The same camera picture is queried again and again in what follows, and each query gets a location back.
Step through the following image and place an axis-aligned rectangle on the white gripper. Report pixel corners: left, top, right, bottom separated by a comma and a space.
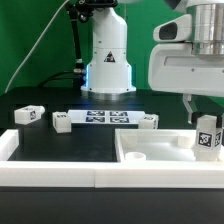
148, 43, 224, 128

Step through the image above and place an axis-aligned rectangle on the white square tabletop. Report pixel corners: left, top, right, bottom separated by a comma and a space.
115, 129, 224, 162

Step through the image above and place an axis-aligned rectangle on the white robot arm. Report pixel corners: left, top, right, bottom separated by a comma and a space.
79, 0, 224, 123

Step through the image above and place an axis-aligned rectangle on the white marker plate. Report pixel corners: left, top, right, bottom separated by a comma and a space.
68, 110, 145, 125

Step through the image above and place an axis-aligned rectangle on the white U-shaped fence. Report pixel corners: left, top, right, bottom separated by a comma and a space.
0, 129, 224, 189

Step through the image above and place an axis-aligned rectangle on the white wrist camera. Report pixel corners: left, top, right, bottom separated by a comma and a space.
153, 14, 192, 42

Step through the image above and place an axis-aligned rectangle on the black cable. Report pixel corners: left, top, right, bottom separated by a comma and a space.
39, 70, 83, 88

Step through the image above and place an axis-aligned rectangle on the white cable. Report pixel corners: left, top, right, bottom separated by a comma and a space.
3, 0, 72, 94

